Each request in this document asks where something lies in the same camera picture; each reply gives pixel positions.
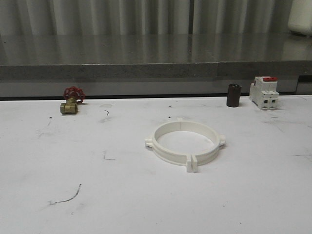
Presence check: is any white half pipe clamp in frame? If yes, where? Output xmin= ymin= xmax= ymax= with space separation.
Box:
xmin=144 ymin=117 xmax=196 ymax=172

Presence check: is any dark brown cylinder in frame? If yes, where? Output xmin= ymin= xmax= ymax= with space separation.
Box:
xmin=226 ymin=84 xmax=241 ymax=108

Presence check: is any brass valve red handwheel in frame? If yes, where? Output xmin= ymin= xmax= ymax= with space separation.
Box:
xmin=60 ymin=86 xmax=85 ymax=115

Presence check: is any grey stone counter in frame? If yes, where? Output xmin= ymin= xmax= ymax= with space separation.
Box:
xmin=0 ymin=33 xmax=312 ymax=99

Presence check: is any white container in background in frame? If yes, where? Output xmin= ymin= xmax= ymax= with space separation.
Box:
xmin=288 ymin=0 xmax=312 ymax=36

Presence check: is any white circuit breaker red switch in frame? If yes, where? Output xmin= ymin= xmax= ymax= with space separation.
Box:
xmin=249 ymin=76 xmax=279 ymax=110

